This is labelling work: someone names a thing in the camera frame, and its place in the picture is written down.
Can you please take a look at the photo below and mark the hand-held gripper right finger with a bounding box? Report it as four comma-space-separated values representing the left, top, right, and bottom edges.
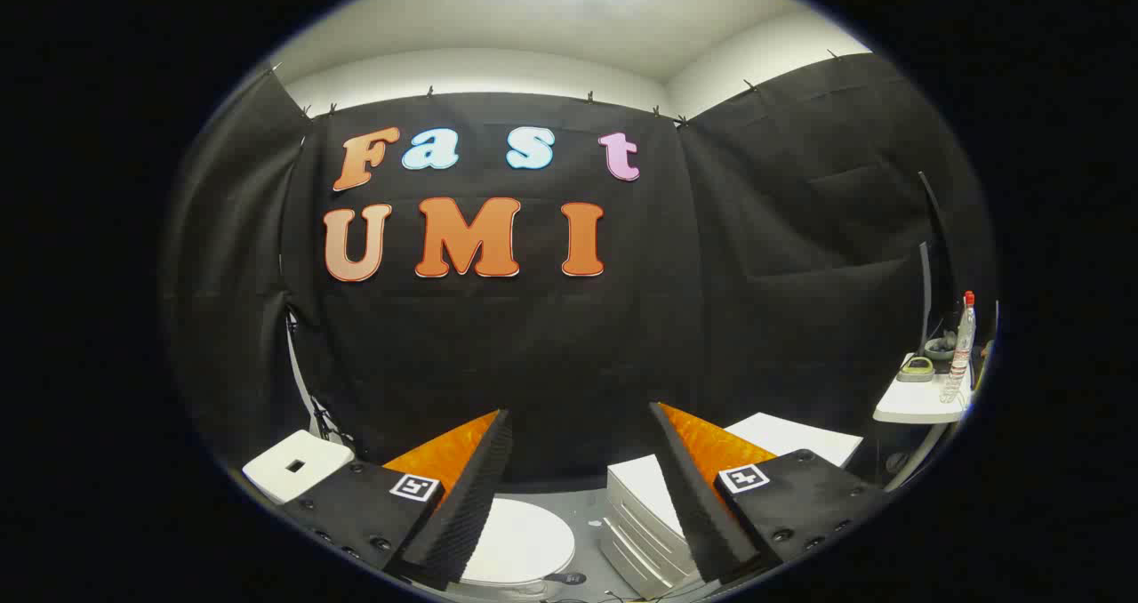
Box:
648, 401, 893, 586

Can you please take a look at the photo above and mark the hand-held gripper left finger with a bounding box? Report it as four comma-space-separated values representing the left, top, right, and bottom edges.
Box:
280, 409, 514, 591

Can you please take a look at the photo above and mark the white toilet lid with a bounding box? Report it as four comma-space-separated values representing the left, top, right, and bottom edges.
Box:
458, 496, 577, 588

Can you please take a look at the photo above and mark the white toilet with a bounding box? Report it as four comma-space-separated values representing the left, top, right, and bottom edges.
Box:
242, 430, 574, 599

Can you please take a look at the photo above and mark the white drawer cabinet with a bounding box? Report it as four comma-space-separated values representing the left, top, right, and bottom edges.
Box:
600, 412, 863, 599

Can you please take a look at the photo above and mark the black backdrop cloth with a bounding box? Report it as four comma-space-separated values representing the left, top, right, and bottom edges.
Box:
162, 52, 997, 497

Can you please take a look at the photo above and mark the white pole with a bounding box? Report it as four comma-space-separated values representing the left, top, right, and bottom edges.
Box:
284, 310, 343, 448

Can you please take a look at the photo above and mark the white desk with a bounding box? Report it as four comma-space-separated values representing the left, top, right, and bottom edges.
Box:
873, 352, 974, 493

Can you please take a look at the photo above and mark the clear plastic water bottle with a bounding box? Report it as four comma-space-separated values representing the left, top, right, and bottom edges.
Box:
940, 291, 977, 404

